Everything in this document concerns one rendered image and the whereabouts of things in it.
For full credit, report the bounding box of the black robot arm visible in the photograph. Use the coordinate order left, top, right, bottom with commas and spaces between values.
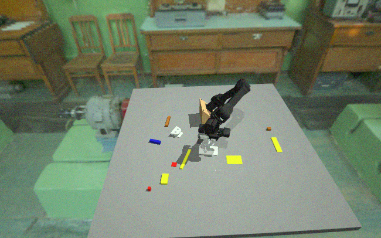
203, 79, 251, 139

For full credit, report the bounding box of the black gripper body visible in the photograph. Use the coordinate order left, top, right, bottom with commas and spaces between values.
198, 124, 230, 138

